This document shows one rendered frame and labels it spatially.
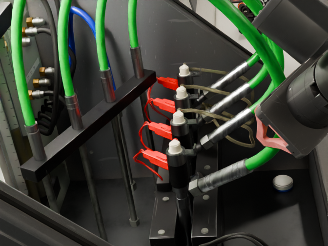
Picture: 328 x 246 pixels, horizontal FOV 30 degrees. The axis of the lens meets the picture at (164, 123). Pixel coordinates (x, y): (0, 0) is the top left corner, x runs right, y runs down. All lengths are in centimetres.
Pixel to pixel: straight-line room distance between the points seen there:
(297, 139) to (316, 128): 2
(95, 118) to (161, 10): 25
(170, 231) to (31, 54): 43
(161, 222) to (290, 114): 39
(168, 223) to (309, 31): 48
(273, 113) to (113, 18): 58
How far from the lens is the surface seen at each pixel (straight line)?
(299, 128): 61
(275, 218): 116
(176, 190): 90
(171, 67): 115
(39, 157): 91
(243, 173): 73
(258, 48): 64
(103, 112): 100
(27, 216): 53
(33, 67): 115
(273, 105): 60
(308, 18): 53
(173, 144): 86
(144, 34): 113
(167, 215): 95
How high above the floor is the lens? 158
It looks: 31 degrees down
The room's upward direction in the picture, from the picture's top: 8 degrees counter-clockwise
